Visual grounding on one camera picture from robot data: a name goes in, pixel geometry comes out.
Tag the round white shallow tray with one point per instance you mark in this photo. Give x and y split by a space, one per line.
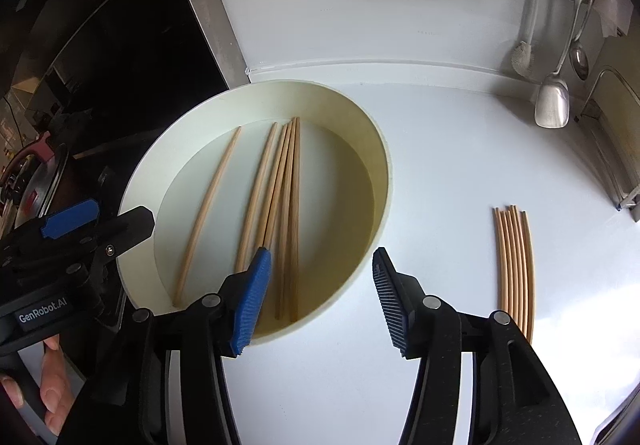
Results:
196 179

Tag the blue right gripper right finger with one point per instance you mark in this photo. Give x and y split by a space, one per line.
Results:
401 297

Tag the metal hanging spoon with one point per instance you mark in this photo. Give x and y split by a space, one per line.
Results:
578 55

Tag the pot with glass lid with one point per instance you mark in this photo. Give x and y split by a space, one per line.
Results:
30 182

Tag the person's left hand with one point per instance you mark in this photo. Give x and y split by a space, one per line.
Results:
55 390

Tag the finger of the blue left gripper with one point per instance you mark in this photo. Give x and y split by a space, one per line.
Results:
68 220
127 230

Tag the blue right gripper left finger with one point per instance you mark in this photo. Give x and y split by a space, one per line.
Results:
252 291

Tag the white hanging brush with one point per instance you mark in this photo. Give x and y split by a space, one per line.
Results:
522 55

